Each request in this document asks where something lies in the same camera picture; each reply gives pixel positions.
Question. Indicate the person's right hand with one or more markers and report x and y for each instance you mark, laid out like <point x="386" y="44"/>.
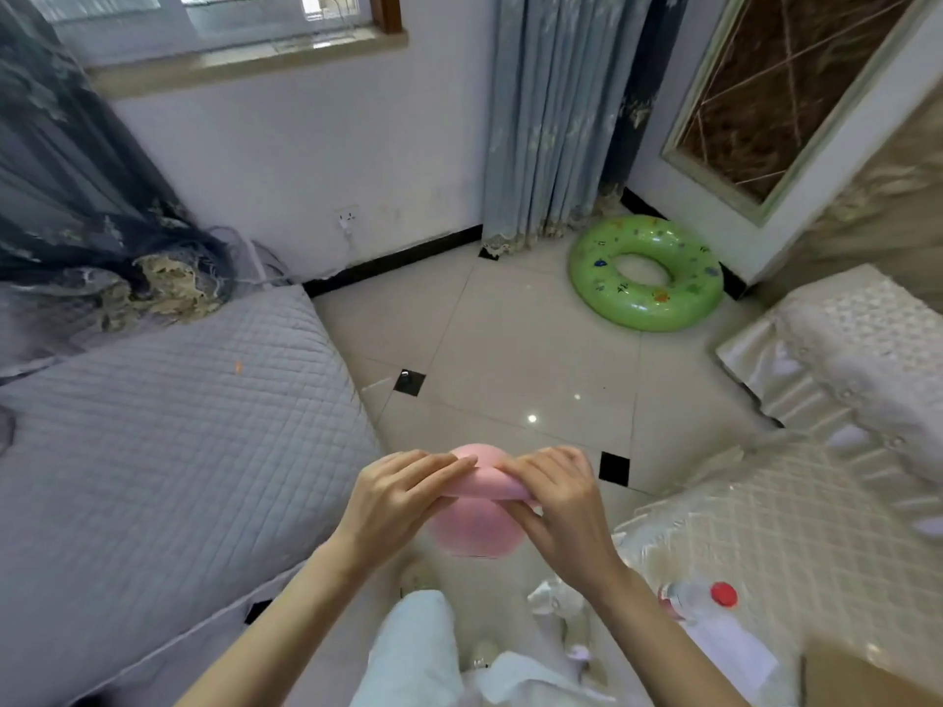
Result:
<point x="571" y="522"/>

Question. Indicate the person's left hand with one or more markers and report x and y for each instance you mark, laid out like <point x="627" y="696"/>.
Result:
<point x="383" y="508"/>

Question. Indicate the person's left fingers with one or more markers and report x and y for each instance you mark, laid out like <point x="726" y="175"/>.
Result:
<point x="427" y="471"/>

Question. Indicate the person's right fingers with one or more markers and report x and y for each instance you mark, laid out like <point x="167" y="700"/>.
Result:
<point x="549" y="474"/>

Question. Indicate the pink inflatable ball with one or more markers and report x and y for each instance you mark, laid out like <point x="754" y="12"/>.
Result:
<point x="471" y="531"/>

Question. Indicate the person's right forearm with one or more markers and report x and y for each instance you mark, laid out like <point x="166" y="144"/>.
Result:
<point x="663" y="640"/>

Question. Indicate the person's left forearm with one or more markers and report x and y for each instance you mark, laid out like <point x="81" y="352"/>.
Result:
<point x="280" y="633"/>

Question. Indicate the person's white trousers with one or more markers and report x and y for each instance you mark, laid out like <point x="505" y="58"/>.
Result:
<point x="412" y="655"/>

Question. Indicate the clear plastic bottle red cap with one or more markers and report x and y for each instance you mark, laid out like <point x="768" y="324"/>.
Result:
<point x="692" y="600"/>

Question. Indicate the grey quilted bed cover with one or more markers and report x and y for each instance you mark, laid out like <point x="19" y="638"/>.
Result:
<point x="169" y="463"/>

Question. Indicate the white paper sheet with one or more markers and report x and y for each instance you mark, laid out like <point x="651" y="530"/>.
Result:
<point x="737" y="655"/>

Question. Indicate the cream quilted seat cover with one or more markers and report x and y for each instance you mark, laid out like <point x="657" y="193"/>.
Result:
<point x="803" y="537"/>

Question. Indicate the cream quilted armrest cover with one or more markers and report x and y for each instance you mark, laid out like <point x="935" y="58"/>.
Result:
<point x="854" y="368"/>

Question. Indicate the light blue patterned curtain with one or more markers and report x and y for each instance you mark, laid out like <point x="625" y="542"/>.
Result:
<point x="549" y="117"/>

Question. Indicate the brown cardboard box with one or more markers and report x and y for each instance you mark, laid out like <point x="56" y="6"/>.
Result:
<point x="862" y="681"/>

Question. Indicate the dark navy curtain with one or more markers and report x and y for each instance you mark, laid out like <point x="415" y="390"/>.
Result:
<point x="648" y="88"/>

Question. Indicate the dark sheer lace curtain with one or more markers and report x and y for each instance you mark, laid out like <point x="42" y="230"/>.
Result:
<point x="81" y="198"/>

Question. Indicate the framed brown patterned panel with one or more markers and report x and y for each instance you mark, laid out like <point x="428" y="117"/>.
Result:
<point x="766" y="88"/>

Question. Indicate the beige stone window sill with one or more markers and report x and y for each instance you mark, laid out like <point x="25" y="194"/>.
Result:
<point x="250" y="62"/>

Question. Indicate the glass window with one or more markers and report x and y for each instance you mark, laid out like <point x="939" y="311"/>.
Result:
<point x="221" y="14"/>

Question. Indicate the white wall socket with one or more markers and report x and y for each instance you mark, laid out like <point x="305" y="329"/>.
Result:
<point x="347" y="217"/>

